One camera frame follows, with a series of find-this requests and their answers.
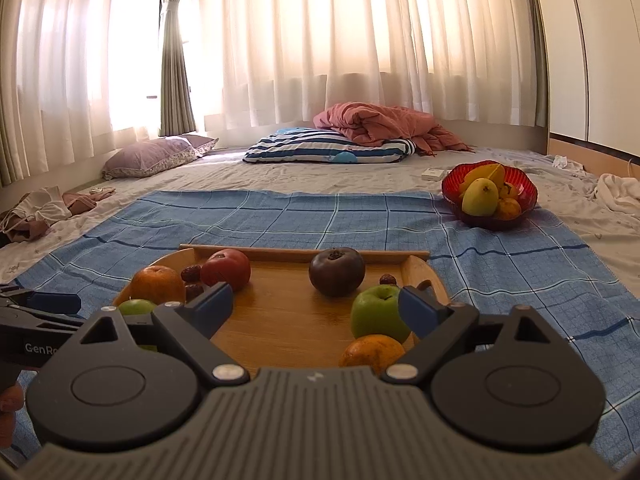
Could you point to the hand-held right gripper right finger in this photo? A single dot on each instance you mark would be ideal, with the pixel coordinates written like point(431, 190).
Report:
point(420, 310)

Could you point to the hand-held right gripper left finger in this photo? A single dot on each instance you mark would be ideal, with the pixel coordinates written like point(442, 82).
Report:
point(212, 307)

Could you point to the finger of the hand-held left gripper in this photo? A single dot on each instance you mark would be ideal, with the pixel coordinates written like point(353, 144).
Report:
point(40, 320)
point(52, 303)

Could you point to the dried red date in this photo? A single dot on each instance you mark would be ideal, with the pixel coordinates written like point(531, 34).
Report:
point(387, 279)
point(194, 292)
point(190, 273)
point(425, 285)

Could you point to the red tomato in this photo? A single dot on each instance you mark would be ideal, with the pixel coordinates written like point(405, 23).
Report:
point(225, 267)

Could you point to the large green apple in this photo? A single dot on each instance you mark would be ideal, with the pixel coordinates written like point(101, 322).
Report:
point(375, 315)

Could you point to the dimpled orange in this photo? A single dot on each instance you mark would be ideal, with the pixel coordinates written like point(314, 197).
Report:
point(157, 285)

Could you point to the round orange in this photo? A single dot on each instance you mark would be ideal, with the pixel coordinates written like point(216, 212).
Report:
point(370, 352)

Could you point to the small green apple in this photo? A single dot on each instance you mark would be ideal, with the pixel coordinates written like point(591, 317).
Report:
point(137, 307)

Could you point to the person's left hand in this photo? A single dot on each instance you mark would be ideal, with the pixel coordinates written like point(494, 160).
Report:
point(9, 410)

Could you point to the beige crumpled clothes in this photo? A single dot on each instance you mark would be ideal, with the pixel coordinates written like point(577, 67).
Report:
point(45, 210)

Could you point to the blue checked cloth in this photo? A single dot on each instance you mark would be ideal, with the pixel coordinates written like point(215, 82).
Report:
point(350, 220)

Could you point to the yellow-green mango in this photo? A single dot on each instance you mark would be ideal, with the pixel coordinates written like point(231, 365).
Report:
point(480, 197)

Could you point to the small orange fruit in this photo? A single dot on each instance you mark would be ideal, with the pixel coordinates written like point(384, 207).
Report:
point(508, 209)
point(510, 190)

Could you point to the small white box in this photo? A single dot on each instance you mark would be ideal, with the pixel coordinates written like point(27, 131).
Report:
point(433, 174)

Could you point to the yellow starfruit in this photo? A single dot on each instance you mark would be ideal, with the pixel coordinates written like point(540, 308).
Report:
point(482, 170)

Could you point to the red glass bowl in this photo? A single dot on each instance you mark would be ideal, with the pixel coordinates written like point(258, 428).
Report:
point(526, 190)

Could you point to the purple floral pillow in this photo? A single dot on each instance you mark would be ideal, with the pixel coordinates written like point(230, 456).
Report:
point(150, 157)

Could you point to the blue white striped pillow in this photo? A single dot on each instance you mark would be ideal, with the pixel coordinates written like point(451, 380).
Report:
point(325, 147)

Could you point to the pink quilt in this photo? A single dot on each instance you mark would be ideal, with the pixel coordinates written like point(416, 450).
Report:
point(380, 122)

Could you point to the small crumpled cloth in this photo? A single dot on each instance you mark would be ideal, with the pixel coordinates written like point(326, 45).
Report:
point(567, 164)

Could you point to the white crumpled clothes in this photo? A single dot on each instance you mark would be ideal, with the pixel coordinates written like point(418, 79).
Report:
point(620, 192)

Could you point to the grey-green drape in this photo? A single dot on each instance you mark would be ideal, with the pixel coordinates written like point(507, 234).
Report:
point(539, 50)
point(176, 60)

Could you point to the white sheer curtain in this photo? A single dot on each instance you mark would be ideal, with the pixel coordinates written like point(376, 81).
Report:
point(350, 35)

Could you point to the white wardrobe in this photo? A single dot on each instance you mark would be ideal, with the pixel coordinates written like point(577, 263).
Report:
point(595, 50)

